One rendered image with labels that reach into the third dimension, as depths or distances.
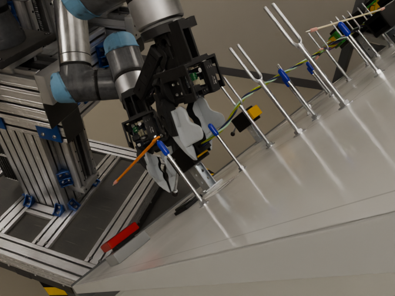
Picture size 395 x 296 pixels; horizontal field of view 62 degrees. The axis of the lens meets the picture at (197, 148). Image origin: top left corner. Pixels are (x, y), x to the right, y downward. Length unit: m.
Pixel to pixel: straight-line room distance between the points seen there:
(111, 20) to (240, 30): 1.94
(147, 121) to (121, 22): 0.78
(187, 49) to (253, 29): 2.68
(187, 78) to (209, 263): 0.33
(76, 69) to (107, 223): 1.02
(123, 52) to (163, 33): 0.26
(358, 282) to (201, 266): 0.73
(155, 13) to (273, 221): 0.39
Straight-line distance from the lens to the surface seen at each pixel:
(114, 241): 0.49
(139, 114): 0.65
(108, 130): 2.67
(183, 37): 0.48
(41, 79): 0.99
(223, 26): 3.21
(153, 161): 0.68
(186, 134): 0.52
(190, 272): 0.22
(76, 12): 0.61
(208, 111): 0.55
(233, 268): 0.17
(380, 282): 0.93
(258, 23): 3.13
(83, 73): 0.85
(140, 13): 0.50
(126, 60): 0.73
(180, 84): 0.48
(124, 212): 1.72
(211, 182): 0.59
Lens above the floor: 1.52
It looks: 39 degrees down
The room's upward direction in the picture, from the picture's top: straight up
